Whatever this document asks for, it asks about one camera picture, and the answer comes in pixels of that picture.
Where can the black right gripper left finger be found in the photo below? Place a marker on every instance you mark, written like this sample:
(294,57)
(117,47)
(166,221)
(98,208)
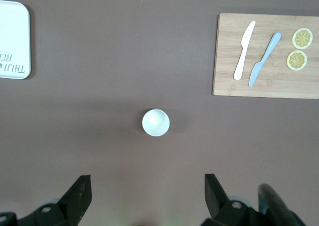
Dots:
(67,208)

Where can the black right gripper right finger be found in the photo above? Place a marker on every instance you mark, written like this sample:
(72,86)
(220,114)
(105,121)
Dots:
(229,213)

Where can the white plastic cup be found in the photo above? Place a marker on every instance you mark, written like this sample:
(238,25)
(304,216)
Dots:
(155,122)

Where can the brown table cover sheet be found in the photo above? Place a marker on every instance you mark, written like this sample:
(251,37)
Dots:
(124,61)

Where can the grey plastic knife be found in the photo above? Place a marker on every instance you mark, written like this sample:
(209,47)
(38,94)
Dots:
(264,59)

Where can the bamboo cutting board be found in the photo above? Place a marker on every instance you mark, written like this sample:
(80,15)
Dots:
(224,49)

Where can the yellow lemon slice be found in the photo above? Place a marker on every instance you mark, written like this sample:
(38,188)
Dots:
(296,60)
(302,38)

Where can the white plastic knife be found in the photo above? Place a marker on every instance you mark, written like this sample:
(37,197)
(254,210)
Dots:
(245,43)

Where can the cream tray with bear print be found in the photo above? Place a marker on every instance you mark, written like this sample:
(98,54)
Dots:
(12,36)

